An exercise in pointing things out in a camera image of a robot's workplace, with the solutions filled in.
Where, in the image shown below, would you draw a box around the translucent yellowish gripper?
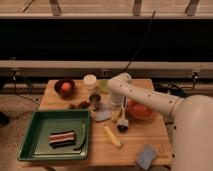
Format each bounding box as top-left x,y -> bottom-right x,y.
109,92 -> 123,122

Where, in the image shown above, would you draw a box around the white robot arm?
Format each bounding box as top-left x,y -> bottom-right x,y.
107,73 -> 213,171

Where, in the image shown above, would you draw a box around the green plastic cup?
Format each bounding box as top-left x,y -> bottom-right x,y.
99,79 -> 108,93

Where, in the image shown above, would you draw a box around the metal cup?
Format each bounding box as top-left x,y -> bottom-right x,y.
89,94 -> 101,111

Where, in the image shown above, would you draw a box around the white paper cup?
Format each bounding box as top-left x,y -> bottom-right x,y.
83,74 -> 97,90

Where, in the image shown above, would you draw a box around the orange bowl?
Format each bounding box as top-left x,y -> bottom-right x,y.
128,100 -> 154,120

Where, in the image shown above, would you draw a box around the brown dried food pieces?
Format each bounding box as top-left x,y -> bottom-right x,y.
68,101 -> 90,109

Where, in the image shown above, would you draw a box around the wooden table board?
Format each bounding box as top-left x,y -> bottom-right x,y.
18,80 -> 172,167

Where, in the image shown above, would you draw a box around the yellow banana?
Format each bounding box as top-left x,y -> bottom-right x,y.
104,126 -> 122,148

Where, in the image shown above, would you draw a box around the green curved utensil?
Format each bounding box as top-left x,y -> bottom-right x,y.
73,121 -> 87,151

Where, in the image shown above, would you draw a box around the dark brown bowl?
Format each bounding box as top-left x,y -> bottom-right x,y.
54,78 -> 75,98

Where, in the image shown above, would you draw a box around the orange ball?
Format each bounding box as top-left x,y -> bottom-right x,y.
61,82 -> 71,92

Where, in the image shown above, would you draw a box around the blue sponge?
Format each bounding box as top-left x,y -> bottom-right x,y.
136,144 -> 157,170

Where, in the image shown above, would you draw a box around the striped folded cloth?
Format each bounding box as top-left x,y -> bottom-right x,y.
49,130 -> 76,148

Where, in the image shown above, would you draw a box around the green plastic tray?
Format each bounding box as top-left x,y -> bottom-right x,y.
18,109 -> 90,162

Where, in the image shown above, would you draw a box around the black floor cable right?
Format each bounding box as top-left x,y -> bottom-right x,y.
154,71 -> 201,99

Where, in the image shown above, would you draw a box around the black floor cable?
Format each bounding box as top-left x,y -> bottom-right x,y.
154,71 -> 201,99
11,68 -> 42,120

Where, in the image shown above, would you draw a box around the black floor cable left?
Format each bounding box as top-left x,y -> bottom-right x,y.
11,68 -> 42,120

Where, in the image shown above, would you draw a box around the black hanging cable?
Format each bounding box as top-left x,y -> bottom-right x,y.
118,10 -> 157,76

